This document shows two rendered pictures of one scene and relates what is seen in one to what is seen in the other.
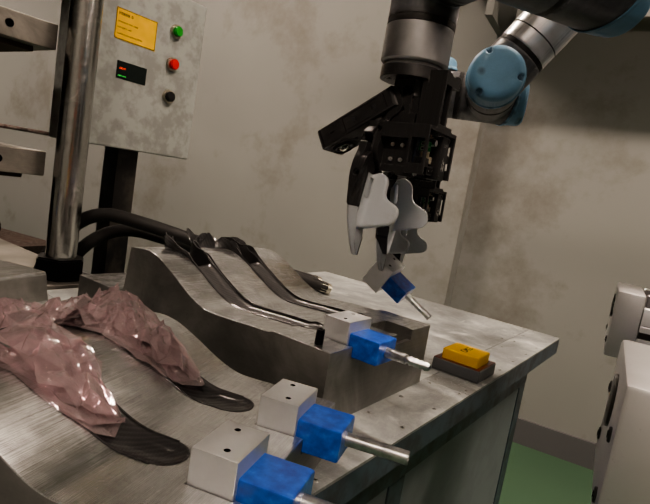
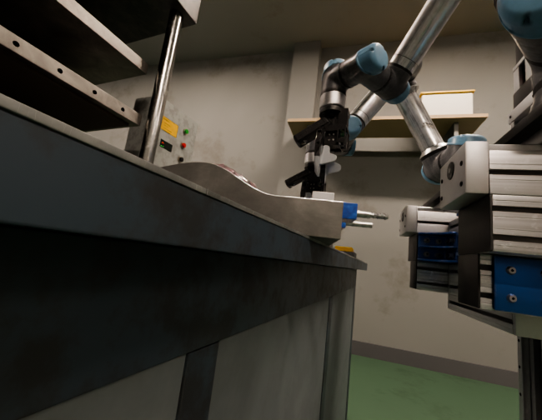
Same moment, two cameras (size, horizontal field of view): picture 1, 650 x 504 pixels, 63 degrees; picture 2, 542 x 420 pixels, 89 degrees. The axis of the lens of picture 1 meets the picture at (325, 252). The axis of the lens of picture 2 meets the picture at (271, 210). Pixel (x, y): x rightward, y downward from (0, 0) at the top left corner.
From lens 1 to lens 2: 0.39 m
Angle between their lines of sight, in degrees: 20
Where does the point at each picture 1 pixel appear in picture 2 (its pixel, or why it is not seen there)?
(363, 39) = (247, 160)
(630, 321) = (414, 216)
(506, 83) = (355, 127)
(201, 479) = not seen: hidden behind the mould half
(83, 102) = (153, 148)
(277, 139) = not seen: hidden behind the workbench
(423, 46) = (338, 99)
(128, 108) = (163, 161)
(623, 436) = (468, 156)
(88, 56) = (157, 128)
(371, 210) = (324, 157)
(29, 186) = not seen: hidden behind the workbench
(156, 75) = (176, 148)
